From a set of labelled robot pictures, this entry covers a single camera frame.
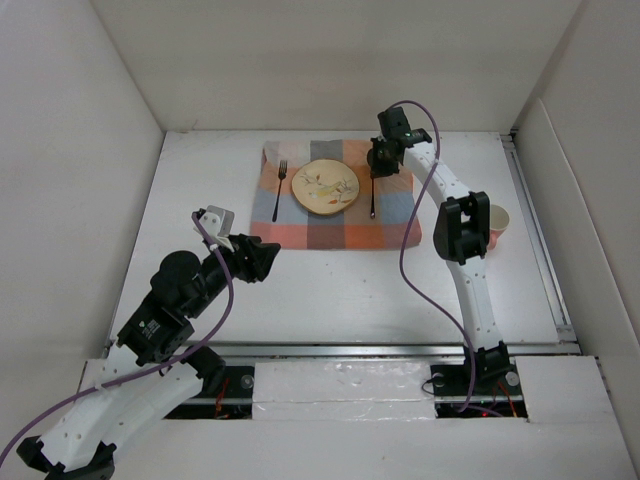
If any pink ceramic cup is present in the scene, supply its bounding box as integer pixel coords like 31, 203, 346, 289
488, 204, 510, 250

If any aluminium rail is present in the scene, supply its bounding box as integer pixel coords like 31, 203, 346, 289
500, 135, 578, 344
208, 341, 582, 357

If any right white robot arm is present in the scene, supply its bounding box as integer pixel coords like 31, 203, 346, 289
367, 101, 511, 394

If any beige floral ceramic plate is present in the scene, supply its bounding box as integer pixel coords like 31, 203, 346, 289
291, 159, 360, 216

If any checkered orange blue cloth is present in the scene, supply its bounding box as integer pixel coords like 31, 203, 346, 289
250, 139, 422, 250

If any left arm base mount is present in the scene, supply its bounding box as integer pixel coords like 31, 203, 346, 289
165, 365, 255, 420

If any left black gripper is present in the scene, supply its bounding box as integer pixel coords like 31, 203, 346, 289
187, 232, 279, 317

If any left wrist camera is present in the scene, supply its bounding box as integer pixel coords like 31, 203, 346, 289
194, 205, 235, 249

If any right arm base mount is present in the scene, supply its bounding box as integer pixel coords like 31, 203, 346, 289
422, 364, 528, 419

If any black metal spoon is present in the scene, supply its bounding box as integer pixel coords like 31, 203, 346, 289
370, 176, 376, 220

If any aluminium right side rail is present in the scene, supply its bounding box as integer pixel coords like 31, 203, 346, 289
500, 135, 578, 344

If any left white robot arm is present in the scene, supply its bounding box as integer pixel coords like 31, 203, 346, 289
12, 234, 281, 479

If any aluminium front rail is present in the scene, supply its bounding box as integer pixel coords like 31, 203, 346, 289
208, 341, 582, 357

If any black metal fork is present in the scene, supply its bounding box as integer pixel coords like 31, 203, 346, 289
271, 160, 288, 223

